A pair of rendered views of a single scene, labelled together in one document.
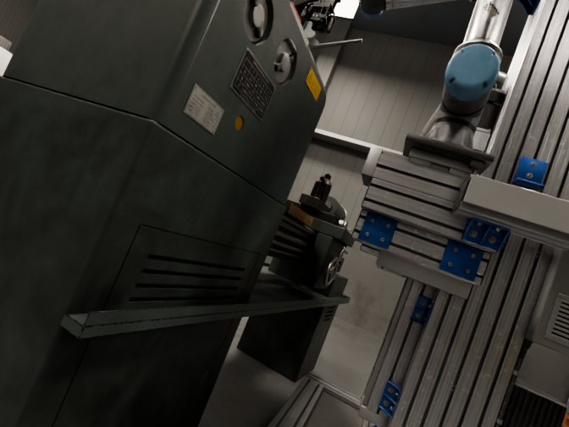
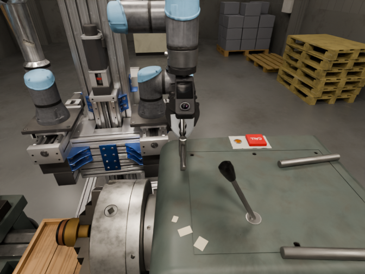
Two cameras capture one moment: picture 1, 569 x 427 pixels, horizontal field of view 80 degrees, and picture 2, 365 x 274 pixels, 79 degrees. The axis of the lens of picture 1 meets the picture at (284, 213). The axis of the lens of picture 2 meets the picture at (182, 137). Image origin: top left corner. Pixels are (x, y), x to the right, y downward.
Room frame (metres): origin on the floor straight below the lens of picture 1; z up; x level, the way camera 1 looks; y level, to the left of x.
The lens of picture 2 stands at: (1.29, 0.64, 1.71)
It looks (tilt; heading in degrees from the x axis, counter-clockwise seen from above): 34 degrees down; 244
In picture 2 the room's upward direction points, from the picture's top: straight up
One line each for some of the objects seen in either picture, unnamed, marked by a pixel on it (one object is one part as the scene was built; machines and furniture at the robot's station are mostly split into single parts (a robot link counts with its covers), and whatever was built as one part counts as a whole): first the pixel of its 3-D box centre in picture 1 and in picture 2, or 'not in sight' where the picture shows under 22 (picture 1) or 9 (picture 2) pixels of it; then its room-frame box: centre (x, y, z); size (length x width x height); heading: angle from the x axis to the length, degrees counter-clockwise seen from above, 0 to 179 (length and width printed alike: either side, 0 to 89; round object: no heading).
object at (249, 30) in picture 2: not in sight; (244, 28); (-3.54, -5.10, 0.67); 1.35 x 0.91 x 1.34; 162
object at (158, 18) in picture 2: not in sight; (173, 17); (1.02, 0.04, 1.65); 0.11 x 0.11 x 0.08; 67
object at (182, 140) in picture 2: not in sight; (182, 154); (1.07, 0.19, 1.31); 0.02 x 0.02 x 0.12
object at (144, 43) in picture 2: not in sight; (163, 33); (-1.62, -6.78, 0.41); 2.19 x 1.82 x 0.82; 72
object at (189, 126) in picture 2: (306, 35); (188, 122); (1.03, 0.15, 1.38); 0.06 x 0.03 x 0.09; 66
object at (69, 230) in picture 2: not in sight; (76, 231); (1.41, 0.13, 1.08); 0.09 x 0.09 x 0.09; 66
